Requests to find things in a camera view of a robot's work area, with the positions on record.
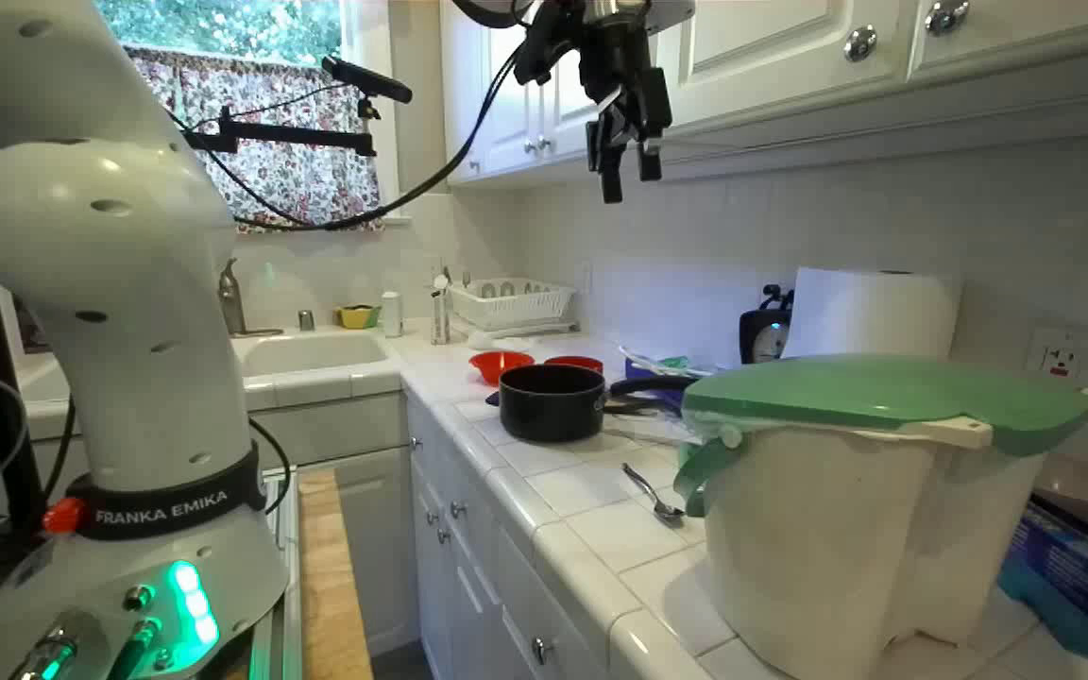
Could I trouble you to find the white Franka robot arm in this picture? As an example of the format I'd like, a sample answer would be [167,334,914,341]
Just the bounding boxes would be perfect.
[0,0,287,680]

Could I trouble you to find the white lower cabinets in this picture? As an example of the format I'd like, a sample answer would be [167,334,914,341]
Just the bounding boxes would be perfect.
[255,388,607,680]

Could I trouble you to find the yellow small bowl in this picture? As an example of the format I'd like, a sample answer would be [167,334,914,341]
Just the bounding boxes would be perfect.
[335,305,378,329]

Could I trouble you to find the white paper towel roll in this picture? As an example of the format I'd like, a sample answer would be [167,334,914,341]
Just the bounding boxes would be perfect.
[783,270,961,359]

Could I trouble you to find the floral window curtain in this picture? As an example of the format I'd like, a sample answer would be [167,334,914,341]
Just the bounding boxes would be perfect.
[127,45,380,225]

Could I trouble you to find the white kitchen sink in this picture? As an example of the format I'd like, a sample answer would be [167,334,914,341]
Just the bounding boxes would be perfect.
[235,334,402,413]

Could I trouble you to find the blue box behind bin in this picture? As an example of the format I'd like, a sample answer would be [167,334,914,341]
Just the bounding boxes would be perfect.
[996,502,1088,659]

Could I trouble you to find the red bowl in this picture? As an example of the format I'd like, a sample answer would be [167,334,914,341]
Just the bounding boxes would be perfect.
[468,351,535,387]

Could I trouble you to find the white trash bin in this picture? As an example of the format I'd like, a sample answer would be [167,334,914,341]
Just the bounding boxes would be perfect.
[706,428,1044,680]

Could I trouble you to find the black camera on stand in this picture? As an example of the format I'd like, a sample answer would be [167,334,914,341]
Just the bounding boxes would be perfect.
[175,57,413,156]

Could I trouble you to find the black saucepan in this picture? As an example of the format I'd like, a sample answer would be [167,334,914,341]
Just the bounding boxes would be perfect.
[490,366,687,441]

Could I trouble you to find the white soap bottle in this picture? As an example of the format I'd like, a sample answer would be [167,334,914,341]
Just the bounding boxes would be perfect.
[378,291,405,341]

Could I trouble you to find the wall power outlet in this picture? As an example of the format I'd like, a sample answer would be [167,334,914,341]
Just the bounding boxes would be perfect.
[1026,324,1088,387]

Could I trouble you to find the white cabinets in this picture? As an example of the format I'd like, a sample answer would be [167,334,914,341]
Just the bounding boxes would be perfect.
[255,388,607,680]
[453,0,1088,168]

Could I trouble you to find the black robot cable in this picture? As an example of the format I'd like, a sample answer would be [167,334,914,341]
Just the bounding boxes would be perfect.
[162,33,535,234]

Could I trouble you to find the green bin lid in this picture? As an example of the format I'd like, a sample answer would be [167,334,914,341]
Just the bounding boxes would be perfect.
[685,354,1088,456]

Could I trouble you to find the chrome faucet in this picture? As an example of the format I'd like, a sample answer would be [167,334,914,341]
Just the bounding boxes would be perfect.
[214,256,282,336]

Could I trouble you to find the white upper cabinets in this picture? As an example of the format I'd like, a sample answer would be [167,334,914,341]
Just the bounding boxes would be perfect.
[453,0,1088,168]

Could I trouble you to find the white dish rack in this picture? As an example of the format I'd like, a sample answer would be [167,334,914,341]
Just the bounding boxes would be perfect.
[451,275,572,334]

